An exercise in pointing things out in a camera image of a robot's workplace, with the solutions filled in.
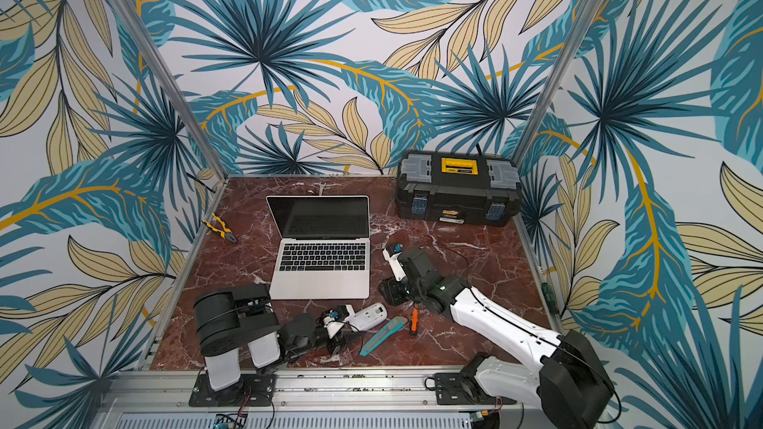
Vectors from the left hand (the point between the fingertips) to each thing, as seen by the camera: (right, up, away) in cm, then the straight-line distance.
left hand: (356, 326), depth 84 cm
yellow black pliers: (-46, +25, +16) cm, 55 cm away
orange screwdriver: (+16, +2, -1) cm, 16 cm away
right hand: (+5, +10, -5) cm, 12 cm away
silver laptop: (-12, +19, +13) cm, 26 cm away
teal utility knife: (+8, -2, -2) cm, 8 cm away
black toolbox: (+31, +40, +11) cm, 52 cm away
